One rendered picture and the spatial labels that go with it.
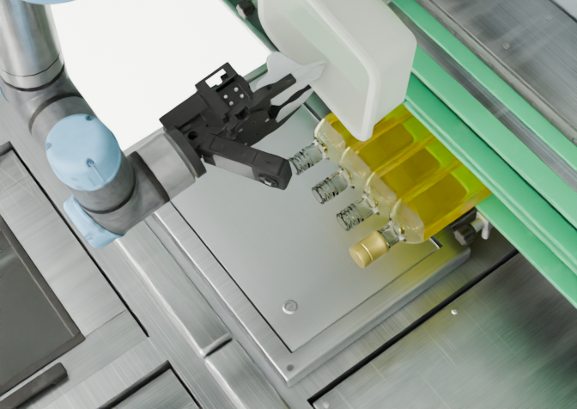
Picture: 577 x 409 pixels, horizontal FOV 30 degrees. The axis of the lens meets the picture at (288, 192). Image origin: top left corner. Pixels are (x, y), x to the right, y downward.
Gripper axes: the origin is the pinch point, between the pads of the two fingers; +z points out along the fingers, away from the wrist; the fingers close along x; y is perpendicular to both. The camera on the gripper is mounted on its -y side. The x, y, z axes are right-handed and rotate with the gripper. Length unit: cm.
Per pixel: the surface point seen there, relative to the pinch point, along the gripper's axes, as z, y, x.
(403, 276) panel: -2.1, -18.3, 32.9
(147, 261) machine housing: -30.8, 7.9, 33.3
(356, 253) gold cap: -7.9, -15.8, 18.6
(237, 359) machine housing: -28.8, -13.6, 31.2
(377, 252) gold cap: -5.4, -17.1, 19.4
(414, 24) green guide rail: 18.0, 3.7, 12.0
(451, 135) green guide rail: 12.6, -10.8, 16.9
